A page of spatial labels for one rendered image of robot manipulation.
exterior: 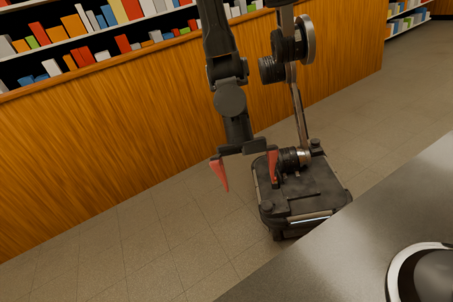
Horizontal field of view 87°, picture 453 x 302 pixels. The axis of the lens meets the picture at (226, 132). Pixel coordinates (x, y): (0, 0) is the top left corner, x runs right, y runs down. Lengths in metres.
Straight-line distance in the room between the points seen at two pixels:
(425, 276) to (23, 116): 2.02
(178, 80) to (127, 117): 0.50
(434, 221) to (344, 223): 0.16
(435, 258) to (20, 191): 2.27
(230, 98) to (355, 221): 0.37
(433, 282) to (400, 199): 0.39
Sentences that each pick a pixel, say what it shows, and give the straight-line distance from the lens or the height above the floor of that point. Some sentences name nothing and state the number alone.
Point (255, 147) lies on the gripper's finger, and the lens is 0.47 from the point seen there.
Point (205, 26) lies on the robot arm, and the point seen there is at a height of 1.35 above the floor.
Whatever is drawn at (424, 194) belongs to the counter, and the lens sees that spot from 0.67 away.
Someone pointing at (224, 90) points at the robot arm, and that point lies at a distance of 0.41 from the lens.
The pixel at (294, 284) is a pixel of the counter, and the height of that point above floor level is 0.94.
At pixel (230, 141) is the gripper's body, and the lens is 0.48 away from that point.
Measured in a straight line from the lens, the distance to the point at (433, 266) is 0.28.
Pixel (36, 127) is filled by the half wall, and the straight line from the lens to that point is 2.05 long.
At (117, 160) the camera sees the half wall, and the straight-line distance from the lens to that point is 2.16.
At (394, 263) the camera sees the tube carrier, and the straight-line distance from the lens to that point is 0.29.
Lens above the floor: 1.41
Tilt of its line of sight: 31 degrees down
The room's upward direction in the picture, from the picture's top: 15 degrees counter-clockwise
